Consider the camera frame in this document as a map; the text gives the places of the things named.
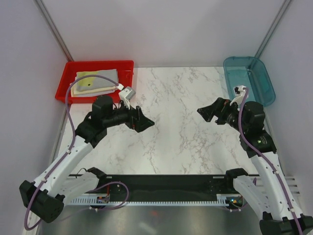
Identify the grey white towel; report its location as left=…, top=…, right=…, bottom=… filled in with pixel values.
left=74, top=69, right=119, bottom=92

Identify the aluminium frame post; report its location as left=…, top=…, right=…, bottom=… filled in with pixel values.
left=33, top=0, right=74, bottom=62
left=254, top=0, right=293, bottom=59

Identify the left aluminium frame post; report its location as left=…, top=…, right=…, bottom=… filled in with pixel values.
left=33, top=0, right=74, bottom=62

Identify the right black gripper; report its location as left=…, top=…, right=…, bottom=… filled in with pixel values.
left=197, top=96, right=248, bottom=133

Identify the teal plastic basket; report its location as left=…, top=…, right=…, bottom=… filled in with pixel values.
left=223, top=56, right=276, bottom=107

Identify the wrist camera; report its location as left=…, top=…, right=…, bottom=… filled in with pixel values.
left=230, top=85, right=248, bottom=105
left=119, top=86, right=136, bottom=110

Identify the red plastic tray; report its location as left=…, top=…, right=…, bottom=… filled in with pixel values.
left=55, top=60, right=134, bottom=103

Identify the white slotted cable duct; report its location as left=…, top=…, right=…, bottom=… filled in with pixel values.
left=69, top=194, right=241, bottom=207

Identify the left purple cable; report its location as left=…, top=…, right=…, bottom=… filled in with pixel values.
left=23, top=75, right=129, bottom=231

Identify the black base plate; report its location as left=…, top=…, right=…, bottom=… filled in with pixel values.
left=95, top=174, right=238, bottom=199

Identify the pale yellow patterned towel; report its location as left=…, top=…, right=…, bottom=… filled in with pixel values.
left=70, top=86, right=116, bottom=97

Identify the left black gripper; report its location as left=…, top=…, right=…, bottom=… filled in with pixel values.
left=104, top=98, right=154, bottom=132

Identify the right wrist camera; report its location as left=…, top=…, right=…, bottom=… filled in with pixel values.
left=230, top=85, right=248, bottom=105

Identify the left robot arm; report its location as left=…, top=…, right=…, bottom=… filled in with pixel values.
left=19, top=95, right=155, bottom=223

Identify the right aluminium frame post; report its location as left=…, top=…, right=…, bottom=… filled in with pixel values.
left=254, top=0, right=293, bottom=59

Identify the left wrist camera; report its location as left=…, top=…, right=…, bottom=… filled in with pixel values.
left=119, top=86, right=136, bottom=110

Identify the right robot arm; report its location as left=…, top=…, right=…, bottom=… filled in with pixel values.
left=197, top=97, right=313, bottom=235

